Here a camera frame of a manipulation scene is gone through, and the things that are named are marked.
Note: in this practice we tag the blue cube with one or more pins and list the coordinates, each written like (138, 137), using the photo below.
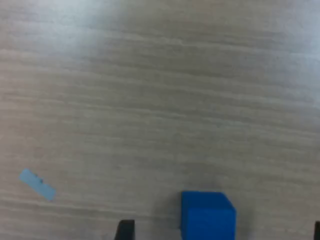
(207, 220)

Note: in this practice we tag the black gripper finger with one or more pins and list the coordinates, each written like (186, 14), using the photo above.
(317, 231)
(126, 231)

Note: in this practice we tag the blue tape mark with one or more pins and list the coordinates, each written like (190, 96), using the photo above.
(37, 184)

